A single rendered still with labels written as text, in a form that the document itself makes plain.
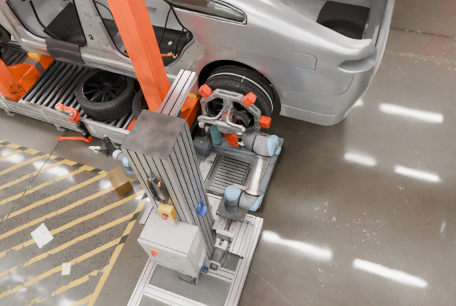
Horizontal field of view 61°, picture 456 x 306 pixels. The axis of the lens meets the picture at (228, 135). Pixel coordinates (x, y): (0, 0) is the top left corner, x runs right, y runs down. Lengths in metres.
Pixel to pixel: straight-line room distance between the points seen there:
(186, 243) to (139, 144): 0.83
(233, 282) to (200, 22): 2.12
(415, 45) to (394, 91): 0.87
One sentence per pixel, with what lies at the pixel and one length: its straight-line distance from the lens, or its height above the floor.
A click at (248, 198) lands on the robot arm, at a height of 1.05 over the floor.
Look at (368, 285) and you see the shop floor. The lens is 3.76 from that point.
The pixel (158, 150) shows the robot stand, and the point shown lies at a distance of 1.87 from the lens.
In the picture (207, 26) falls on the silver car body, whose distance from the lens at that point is 3.08.
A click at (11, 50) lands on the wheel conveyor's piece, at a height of 0.24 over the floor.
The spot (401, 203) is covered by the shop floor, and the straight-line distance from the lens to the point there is 4.13.
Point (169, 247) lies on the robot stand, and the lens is 2.51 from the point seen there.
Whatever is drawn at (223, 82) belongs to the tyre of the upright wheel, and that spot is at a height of 1.17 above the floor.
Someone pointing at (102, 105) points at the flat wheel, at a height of 0.51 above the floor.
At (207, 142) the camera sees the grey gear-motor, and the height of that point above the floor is 0.40.
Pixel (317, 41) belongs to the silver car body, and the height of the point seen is 1.65.
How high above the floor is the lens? 3.55
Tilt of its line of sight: 55 degrees down
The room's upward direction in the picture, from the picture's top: 8 degrees counter-clockwise
